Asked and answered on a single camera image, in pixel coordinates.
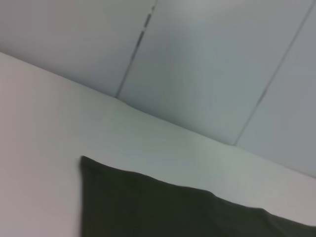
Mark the dark green shirt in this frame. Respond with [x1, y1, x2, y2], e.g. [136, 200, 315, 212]
[79, 155, 316, 237]

